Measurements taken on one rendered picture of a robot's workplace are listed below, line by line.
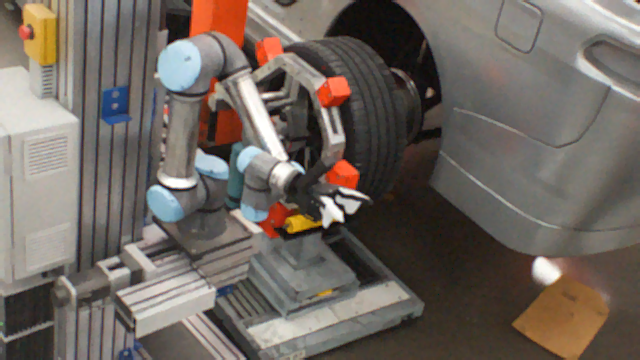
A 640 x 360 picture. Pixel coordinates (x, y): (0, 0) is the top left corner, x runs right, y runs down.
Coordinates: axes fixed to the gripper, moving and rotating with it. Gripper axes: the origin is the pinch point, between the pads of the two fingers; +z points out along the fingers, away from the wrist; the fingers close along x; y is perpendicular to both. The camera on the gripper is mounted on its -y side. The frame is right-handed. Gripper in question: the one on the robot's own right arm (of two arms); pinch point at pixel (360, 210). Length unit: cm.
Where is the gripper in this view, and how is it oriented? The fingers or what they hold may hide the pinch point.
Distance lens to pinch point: 197.1
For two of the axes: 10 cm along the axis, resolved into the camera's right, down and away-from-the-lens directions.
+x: -5.3, 2.4, -8.1
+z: 8.1, 4.2, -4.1
